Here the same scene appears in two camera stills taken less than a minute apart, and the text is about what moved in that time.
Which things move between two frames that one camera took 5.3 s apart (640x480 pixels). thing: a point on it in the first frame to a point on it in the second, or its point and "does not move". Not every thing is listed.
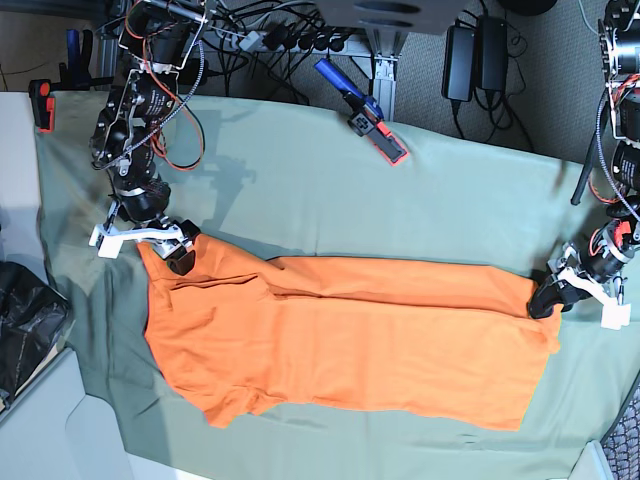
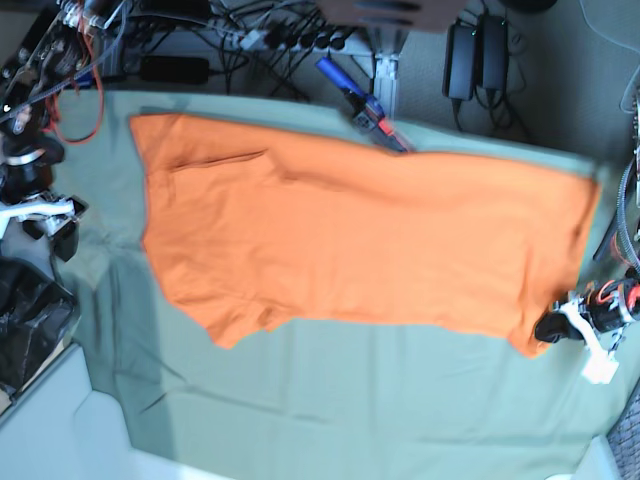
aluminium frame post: (386, 45) does not move
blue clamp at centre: (366, 115) does not move
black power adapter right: (459, 63) does not move
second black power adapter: (492, 52) does not move
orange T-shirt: (242, 335) to (257, 227)
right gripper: (596, 265) to (606, 308)
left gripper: (139, 212) to (26, 175)
